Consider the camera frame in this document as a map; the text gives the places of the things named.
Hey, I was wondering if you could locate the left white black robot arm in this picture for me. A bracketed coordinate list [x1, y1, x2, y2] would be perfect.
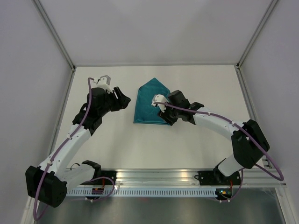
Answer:
[25, 87, 131, 208]

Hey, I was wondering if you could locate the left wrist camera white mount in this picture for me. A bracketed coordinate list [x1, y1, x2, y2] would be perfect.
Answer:
[93, 75, 112, 94]

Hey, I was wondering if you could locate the aluminium mounting rail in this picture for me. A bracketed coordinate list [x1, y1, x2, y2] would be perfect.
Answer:
[32, 168, 288, 187]

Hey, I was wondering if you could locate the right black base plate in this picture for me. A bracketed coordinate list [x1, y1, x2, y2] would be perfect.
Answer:
[194, 170, 241, 186]

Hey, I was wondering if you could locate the teal cloth napkin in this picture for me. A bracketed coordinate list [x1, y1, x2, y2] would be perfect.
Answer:
[133, 78, 170, 126]

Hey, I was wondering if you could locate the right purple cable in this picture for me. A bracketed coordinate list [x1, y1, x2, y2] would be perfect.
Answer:
[153, 101, 285, 203]

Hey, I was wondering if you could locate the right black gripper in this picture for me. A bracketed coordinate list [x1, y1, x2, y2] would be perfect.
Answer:
[157, 99, 181, 126]

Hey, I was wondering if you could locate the left aluminium frame post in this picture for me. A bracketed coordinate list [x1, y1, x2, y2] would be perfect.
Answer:
[32, 0, 76, 71]

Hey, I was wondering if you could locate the aluminium frame post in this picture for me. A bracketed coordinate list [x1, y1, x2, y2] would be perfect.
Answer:
[235, 0, 280, 70]
[32, 0, 76, 71]

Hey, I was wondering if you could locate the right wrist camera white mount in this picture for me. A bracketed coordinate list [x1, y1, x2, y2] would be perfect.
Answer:
[151, 94, 169, 112]

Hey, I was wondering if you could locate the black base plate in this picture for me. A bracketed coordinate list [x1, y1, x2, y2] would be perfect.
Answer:
[87, 170, 117, 187]
[194, 170, 241, 186]

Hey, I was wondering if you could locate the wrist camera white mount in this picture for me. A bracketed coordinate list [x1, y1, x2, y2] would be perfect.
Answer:
[151, 94, 169, 112]
[93, 75, 112, 94]

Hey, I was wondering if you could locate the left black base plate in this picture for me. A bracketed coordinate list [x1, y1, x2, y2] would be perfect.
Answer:
[87, 170, 117, 187]

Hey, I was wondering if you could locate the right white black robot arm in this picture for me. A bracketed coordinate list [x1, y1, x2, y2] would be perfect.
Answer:
[152, 90, 270, 184]

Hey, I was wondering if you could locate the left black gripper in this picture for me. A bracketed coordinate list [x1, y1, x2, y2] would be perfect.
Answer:
[99, 87, 131, 116]

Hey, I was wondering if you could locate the white slotted cable duct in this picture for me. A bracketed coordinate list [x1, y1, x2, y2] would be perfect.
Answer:
[67, 187, 216, 197]

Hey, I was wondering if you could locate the right aluminium frame post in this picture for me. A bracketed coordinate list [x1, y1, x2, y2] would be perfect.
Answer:
[235, 0, 280, 70]

